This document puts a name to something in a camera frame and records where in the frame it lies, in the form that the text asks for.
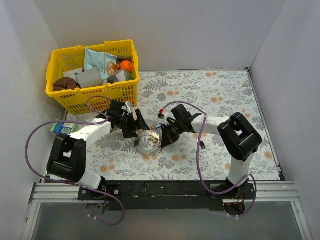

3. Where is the blue key tag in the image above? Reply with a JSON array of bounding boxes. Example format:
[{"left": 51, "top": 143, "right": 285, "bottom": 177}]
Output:
[{"left": 150, "top": 123, "right": 163, "bottom": 130}]

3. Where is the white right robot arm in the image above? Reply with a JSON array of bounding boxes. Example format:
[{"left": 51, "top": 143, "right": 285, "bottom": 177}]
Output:
[{"left": 158, "top": 104, "right": 262, "bottom": 199}]

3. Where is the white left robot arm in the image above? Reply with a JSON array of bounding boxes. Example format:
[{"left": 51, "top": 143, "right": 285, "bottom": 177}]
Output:
[{"left": 46, "top": 100, "right": 150, "bottom": 200}]

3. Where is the black head small key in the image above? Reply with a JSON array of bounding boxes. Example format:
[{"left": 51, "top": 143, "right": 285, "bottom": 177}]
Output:
[{"left": 197, "top": 139, "right": 206, "bottom": 150}]

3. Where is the yellow plastic basket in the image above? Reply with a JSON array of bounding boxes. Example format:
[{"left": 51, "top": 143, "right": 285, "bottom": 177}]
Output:
[{"left": 45, "top": 39, "right": 140, "bottom": 115}]

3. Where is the grey cardboard box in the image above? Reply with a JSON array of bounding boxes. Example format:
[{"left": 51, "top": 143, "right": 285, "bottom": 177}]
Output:
[{"left": 76, "top": 68, "right": 104, "bottom": 89}]

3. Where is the orange fruit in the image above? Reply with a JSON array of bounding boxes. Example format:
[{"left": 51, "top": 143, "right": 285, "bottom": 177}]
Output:
[{"left": 119, "top": 60, "right": 134, "bottom": 73}]

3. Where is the light blue chips bag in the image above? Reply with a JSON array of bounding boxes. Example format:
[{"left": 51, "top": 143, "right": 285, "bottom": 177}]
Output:
[{"left": 84, "top": 48, "right": 120, "bottom": 81}]

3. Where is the green blue carton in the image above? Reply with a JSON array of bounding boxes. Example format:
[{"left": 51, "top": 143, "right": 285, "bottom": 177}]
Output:
[{"left": 50, "top": 122, "right": 79, "bottom": 136}]

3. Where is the brown round bun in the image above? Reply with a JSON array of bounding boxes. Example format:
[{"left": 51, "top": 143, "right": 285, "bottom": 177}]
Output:
[{"left": 52, "top": 77, "right": 79, "bottom": 92}]

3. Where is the white box in basket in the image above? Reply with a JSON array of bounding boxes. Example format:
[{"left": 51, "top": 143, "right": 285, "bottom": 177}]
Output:
[{"left": 63, "top": 67, "right": 84, "bottom": 80}]

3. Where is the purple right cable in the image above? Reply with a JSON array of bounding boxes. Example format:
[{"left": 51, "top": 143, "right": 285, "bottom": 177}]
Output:
[{"left": 157, "top": 101, "right": 258, "bottom": 218}]

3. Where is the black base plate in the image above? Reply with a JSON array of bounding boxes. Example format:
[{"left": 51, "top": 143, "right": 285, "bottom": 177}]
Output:
[{"left": 77, "top": 180, "right": 254, "bottom": 211}]

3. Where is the aluminium frame rail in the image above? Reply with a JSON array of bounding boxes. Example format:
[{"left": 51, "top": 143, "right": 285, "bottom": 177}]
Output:
[{"left": 21, "top": 179, "right": 312, "bottom": 240}]

